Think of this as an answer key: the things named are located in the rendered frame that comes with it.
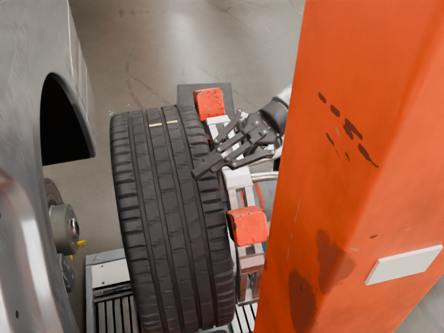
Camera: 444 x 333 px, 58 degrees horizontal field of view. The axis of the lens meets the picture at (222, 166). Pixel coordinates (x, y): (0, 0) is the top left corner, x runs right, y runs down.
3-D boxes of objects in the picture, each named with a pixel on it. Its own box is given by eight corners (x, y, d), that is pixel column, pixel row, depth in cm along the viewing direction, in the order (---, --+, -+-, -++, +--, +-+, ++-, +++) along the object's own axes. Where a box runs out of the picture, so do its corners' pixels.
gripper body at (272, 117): (289, 136, 90) (258, 158, 88) (265, 108, 92) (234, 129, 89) (298, 123, 83) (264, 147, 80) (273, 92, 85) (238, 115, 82)
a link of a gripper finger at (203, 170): (219, 159, 84) (221, 162, 84) (192, 178, 82) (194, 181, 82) (221, 154, 81) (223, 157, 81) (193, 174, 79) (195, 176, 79)
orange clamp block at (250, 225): (224, 211, 96) (232, 216, 87) (256, 204, 97) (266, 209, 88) (230, 239, 96) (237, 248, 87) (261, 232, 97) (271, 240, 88)
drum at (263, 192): (210, 205, 132) (209, 177, 122) (271, 193, 136) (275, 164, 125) (220, 240, 123) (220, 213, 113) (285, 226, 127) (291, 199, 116)
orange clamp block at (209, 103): (196, 121, 120) (192, 90, 118) (222, 117, 121) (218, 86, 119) (199, 123, 113) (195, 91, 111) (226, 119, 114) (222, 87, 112)
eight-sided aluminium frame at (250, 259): (201, 195, 161) (193, 84, 120) (217, 192, 162) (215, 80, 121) (236, 329, 125) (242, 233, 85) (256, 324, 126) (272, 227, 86)
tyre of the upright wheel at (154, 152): (117, 111, 144) (96, 120, 80) (182, 101, 148) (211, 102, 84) (150, 279, 157) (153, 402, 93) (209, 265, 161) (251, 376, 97)
